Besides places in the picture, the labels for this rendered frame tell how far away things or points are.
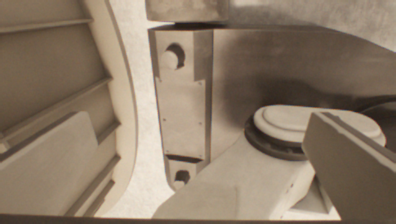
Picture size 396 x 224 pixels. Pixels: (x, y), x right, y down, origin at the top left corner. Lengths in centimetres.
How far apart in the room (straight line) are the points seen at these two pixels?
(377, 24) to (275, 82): 32
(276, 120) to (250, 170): 10
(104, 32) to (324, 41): 61
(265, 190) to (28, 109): 54
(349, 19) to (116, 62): 69
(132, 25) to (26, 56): 30
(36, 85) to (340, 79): 69
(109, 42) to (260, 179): 62
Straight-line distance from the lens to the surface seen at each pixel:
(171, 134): 56
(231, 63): 46
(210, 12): 45
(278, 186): 31
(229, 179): 30
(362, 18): 68
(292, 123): 36
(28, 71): 61
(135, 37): 71
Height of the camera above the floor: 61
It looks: 59 degrees down
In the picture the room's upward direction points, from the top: 155 degrees counter-clockwise
